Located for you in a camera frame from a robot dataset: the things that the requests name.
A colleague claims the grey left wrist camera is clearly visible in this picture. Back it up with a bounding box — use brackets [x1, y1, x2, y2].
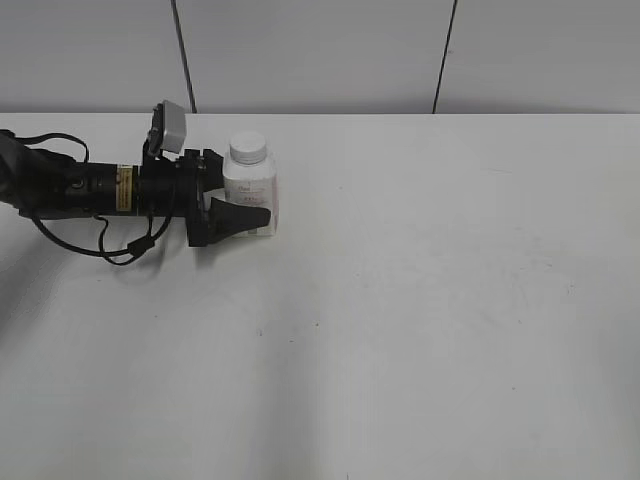
[147, 100, 187, 157]

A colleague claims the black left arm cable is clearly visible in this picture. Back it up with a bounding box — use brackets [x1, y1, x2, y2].
[9, 131, 174, 266]

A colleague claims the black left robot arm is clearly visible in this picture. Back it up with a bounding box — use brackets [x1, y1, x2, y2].
[1, 130, 271, 250]

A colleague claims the white round bottle cap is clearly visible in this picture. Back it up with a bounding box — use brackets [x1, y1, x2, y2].
[229, 131, 268, 165]

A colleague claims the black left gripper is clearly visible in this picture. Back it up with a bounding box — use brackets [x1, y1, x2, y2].
[176, 149, 271, 247]

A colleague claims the white square meinianda bottle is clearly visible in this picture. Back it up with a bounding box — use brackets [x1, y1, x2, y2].
[222, 142, 279, 236]

